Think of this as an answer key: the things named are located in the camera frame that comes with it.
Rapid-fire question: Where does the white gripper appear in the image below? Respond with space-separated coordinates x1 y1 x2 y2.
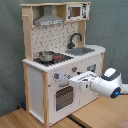
69 71 98 91

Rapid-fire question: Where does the wooden toy kitchen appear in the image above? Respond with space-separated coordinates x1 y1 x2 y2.
22 2 105 127

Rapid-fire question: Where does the small silver cooking pot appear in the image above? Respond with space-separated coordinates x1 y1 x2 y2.
39 51 54 62

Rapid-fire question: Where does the left red stove knob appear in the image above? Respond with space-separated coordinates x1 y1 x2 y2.
54 73 59 79

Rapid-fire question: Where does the red stove knob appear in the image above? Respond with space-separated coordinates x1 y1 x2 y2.
71 66 78 73
54 73 59 79

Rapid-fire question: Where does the white toy microwave door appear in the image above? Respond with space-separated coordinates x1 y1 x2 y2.
67 5 82 20

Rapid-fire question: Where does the grey range hood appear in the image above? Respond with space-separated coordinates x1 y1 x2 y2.
34 6 64 27

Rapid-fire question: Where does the grey toy sink basin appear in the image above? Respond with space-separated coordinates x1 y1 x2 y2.
66 47 94 56

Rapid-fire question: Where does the white cabinet door with dispenser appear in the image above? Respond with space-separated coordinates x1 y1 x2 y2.
79 59 102 106

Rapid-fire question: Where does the oven door with window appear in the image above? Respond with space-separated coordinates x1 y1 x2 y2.
55 86 74 111

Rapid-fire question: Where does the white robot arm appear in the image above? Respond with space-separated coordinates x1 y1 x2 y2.
69 68 128 99

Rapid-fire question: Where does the black toy faucet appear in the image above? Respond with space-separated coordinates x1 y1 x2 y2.
67 33 82 49

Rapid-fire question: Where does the right red stove knob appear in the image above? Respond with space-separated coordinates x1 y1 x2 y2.
71 66 78 73

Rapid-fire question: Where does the black toy stovetop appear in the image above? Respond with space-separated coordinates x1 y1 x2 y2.
34 53 71 66

